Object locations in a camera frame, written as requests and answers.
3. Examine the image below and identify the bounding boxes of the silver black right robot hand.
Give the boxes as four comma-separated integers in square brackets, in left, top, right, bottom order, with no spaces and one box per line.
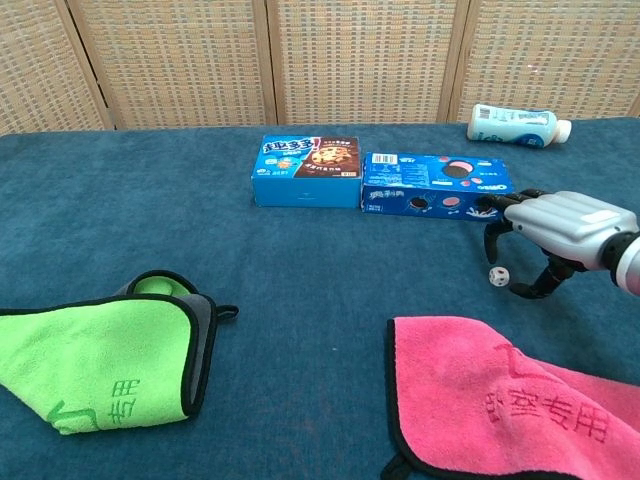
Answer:
[474,188,640,301]

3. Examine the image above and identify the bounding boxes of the blue Oreo cookie box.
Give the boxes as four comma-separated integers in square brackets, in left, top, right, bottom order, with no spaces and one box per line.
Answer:
[360,151,516,224]

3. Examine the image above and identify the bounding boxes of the pink microfiber cloth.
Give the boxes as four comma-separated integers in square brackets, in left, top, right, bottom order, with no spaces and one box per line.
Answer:
[380,315,640,480]

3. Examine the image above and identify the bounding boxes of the green microfiber cloth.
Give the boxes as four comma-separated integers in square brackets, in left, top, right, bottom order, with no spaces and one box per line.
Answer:
[0,269,240,437]

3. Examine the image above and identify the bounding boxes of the woven folding screen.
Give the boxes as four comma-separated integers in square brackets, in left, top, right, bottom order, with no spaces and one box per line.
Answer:
[0,0,640,136]

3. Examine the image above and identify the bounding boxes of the light blue milk bottle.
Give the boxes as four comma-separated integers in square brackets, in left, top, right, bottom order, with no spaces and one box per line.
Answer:
[466,103,573,150]

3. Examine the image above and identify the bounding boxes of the blue chocolate chip cookie box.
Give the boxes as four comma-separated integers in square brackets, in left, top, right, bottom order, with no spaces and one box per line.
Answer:
[250,134,363,209]

